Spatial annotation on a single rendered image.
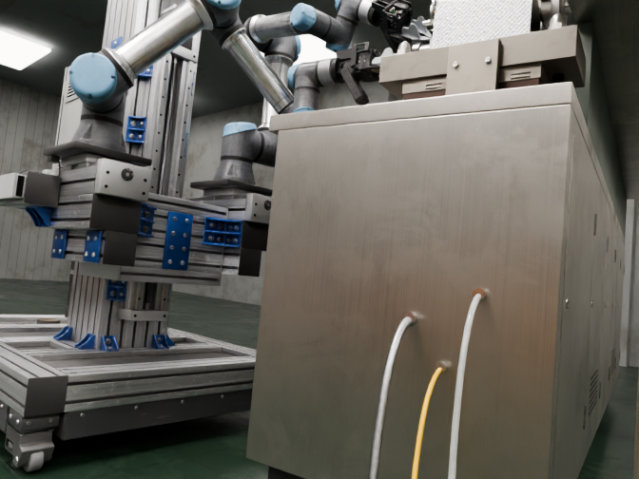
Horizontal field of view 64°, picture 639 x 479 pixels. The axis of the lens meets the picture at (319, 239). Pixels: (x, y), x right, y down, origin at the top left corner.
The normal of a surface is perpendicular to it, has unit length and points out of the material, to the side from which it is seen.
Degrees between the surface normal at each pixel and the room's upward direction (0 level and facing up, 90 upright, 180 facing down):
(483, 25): 90
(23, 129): 90
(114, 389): 90
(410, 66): 90
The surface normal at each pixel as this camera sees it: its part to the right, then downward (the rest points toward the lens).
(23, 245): 0.73, 0.02
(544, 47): -0.54, -0.11
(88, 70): 0.14, 0.04
